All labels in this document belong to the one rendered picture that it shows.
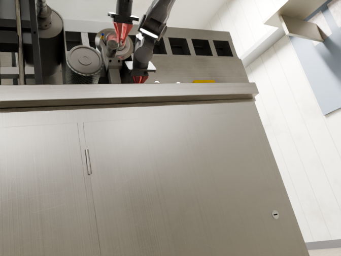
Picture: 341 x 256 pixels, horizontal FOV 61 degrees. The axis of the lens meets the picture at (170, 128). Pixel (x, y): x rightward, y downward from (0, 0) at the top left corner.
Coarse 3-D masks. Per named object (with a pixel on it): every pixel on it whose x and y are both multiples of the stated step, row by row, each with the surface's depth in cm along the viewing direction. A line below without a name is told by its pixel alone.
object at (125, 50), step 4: (104, 32) 111; (108, 32) 111; (112, 32) 112; (100, 36) 109; (104, 36) 110; (100, 40) 108; (104, 40) 109; (128, 40) 113; (100, 44) 108; (104, 44) 108; (128, 44) 112; (124, 48) 111; (128, 48) 112; (120, 52) 110; (124, 52) 110; (124, 60) 117; (104, 72) 119; (100, 76) 122; (104, 76) 121
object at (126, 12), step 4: (120, 0) 100; (124, 0) 100; (128, 0) 100; (132, 0) 103; (116, 4) 102; (120, 4) 100; (124, 4) 100; (128, 4) 101; (132, 4) 103; (116, 8) 102; (120, 8) 101; (124, 8) 101; (128, 8) 101; (108, 12) 103; (112, 12) 105; (116, 12) 102; (120, 12) 101; (124, 12) 101; (128, 12) 102; (112, 16) 100; (120, 16) 101; (124, 16) 101; (128, 16) 102; (132, 16) 104; (136, 20) 104
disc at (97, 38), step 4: (108, 28) 113; (112, 28) 114; (100, 32) 111; (96, 36) 109; (128, 36) 115; (96, 40) 109; (96, 44) 108; (132, 44) 114; (100, 48) 108; (132, 48) 113; (100, 52) 107; (128, 52) 112; (120, 56) 110; (124, 56) 110; (128, 56) 111
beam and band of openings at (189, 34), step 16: (80, 32) 148; (96, 32) 151; (176, 32) 172; (192, 32) 177; (208, 32) 182; (224, 32) 187; (160, 48) 171; (176, 48) 177; (192, 48) 171; (208, 48) 179; (224, 48) 190
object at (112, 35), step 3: (111, 33) 110; (114, 33) 110; (108, 36) 109; (111, 36) 109; (114, 36) 110; (108, 39) 108; (111, 39) 109; (114, 39) 109; (105, 42) 109; (120, 45) 109; (123, 45) 110; (120, 48) 109
